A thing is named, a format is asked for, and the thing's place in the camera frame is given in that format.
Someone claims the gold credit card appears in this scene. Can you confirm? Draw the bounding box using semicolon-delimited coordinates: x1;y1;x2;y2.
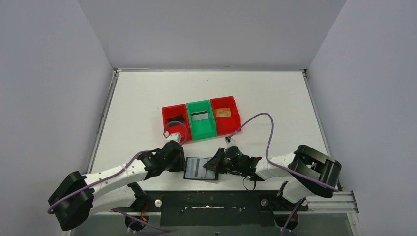
214;108;232;118

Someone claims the red plastic bin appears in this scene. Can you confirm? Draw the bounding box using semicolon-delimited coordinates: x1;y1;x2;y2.
210;96;241;136
161;104;192;142

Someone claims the green plastic bin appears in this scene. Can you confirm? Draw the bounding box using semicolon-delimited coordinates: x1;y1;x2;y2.
186;100;217;140

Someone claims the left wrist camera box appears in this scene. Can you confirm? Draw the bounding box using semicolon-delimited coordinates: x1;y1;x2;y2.
163;131;182;144

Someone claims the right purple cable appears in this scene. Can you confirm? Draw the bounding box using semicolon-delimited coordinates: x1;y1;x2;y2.
226;113;339;193

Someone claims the black leather card holder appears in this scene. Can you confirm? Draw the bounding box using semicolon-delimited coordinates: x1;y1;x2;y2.
183;157;219;181

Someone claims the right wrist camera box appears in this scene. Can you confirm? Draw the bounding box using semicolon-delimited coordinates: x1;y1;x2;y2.
225;136;236;147

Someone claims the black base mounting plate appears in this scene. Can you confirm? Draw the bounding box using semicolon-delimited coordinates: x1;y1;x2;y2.
121;183;296;227

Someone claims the silver card with magnetic stripe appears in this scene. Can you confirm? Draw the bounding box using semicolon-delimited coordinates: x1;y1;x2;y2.
191;111;209;121

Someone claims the black card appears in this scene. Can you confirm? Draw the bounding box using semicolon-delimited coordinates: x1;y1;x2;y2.
167;115;186;126

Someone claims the left red plastic bin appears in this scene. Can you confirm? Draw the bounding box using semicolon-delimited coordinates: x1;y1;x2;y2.
161;104;192;142

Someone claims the right red plastic bin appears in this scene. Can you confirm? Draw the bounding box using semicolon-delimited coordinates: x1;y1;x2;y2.
210;96;241;136

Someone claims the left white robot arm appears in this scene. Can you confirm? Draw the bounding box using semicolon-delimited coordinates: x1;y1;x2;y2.
47;141;184;231

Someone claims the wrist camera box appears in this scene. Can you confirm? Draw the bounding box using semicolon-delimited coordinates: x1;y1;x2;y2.
163;131;182;144
225;136;236;147

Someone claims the white card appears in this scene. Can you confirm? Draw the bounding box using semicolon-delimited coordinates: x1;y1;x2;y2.
186;158;217;179

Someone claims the aluminium table edge rail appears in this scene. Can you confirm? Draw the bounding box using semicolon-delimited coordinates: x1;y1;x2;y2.
87;68;121;173

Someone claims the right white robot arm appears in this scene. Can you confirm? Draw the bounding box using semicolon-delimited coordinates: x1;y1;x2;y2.
204;145;342;210

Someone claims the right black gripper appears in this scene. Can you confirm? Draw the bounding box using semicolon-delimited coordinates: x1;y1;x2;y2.
205;147;244;173

